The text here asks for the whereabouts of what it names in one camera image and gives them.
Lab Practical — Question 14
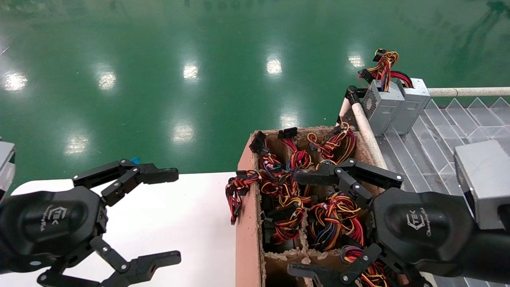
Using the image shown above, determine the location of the black pipe corner joint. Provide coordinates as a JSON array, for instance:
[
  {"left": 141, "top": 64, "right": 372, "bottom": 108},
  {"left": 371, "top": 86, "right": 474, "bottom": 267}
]
[{"left": 345, "top": 85, "right": 369, "bottom": 106}]

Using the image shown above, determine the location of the beige rack pipe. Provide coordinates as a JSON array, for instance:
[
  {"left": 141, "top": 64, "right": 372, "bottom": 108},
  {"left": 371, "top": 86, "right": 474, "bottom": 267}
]
[
  {"left": 428, "top": 87, "right": 510, "bottom": 97},
  {"left": 339, "top": 98, "right": 389, "bottom": 170}
]

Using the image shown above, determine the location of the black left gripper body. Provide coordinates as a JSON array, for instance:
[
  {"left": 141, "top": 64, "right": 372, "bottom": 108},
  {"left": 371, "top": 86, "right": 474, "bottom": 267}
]
[{"left": 0, "top": 185, "right": 109, "bottom": 276}]

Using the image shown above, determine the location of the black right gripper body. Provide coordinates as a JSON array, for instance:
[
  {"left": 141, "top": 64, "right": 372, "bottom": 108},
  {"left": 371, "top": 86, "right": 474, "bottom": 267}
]
[{"left": 372, "top": 189, "right": 479, "bottom": 276}]

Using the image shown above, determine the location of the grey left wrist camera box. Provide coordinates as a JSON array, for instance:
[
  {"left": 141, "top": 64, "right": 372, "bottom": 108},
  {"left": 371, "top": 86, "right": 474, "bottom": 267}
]
[{"left": 0, "top": 142, "right": 16, "bottom": 194}]

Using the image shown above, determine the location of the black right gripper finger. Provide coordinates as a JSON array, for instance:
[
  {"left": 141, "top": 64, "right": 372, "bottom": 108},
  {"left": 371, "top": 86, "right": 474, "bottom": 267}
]
[
  {"left": 287, "top": 243, "right": 383, "bottom": 287},
  {"left": 293, "top": 158, "right": 404, "bottom": 208}
]

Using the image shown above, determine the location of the brown cardboard box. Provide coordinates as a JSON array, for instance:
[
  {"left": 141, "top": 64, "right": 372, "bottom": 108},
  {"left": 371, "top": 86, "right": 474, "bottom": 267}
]
[{"left": 235, "top": 126, "right": 399, "bottom": 287}]

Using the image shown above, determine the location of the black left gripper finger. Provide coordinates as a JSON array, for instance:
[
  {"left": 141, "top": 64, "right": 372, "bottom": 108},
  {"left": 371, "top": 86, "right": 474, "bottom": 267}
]
[
  {"left": 37, "top": 236, "right": 182, "bottom": 287},
  {"left": 72, "top": 159, "right": 179, "bottom": 208}
]

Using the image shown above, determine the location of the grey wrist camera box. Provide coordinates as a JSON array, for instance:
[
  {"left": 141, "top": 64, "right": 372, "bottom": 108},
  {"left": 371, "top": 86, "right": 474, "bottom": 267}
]
[
  {"left": 0, "top": 142, "right": 16, "bottom": 194},
  {"left": 454, "top": 140, "right": 510, "bottom": 230}
]

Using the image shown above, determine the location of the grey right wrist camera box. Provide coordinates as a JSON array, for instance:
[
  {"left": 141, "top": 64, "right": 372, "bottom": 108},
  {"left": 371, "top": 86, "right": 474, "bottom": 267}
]
[{"left": 454, "top": 140, "right": 510, "bottom": 230}]

